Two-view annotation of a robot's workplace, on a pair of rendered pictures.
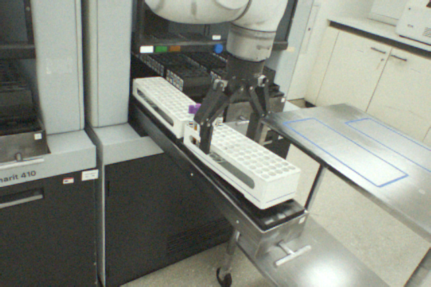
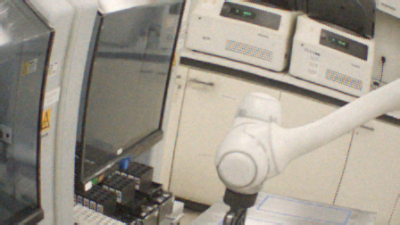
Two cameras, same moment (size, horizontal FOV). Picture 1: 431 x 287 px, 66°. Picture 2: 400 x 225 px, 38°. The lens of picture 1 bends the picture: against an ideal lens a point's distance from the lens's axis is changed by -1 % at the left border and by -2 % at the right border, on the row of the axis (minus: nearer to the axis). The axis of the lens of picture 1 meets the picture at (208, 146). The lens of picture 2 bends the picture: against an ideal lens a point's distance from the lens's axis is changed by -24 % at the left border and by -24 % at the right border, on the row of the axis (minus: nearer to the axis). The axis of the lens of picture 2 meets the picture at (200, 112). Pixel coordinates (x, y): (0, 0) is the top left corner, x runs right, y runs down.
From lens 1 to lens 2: 1.10 m
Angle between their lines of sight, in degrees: 36
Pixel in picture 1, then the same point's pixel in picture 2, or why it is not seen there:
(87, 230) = not seen: outside the picture
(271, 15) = not seen: hidden behind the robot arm
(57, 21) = (45, 179)
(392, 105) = (209, 151)
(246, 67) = (251, 199)
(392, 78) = (199, 112)
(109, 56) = (65, 200)
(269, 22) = not seen: hidden behind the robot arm
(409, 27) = (205, 40)
